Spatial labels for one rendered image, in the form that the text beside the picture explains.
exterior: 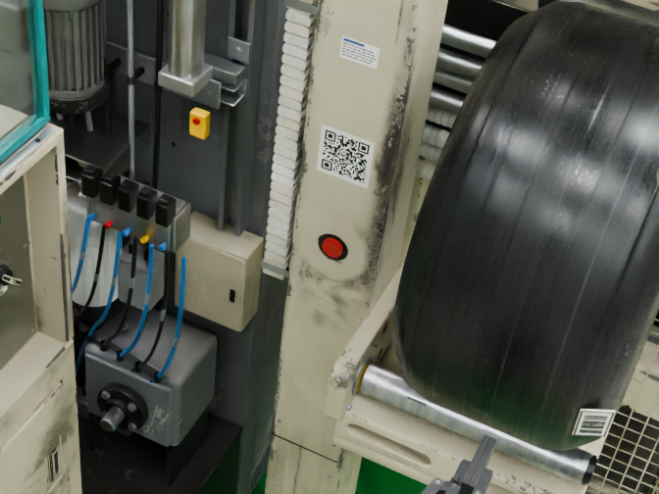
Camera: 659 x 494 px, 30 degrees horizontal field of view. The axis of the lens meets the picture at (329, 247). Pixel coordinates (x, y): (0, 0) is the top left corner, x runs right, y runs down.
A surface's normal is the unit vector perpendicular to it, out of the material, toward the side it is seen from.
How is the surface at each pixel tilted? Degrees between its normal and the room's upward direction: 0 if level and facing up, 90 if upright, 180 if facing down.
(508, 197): 49
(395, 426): 0
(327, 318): 90
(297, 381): 90
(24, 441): 90
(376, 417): 0
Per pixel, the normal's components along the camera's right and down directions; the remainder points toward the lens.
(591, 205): -0.23, -0.12
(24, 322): 0.90, 0.35
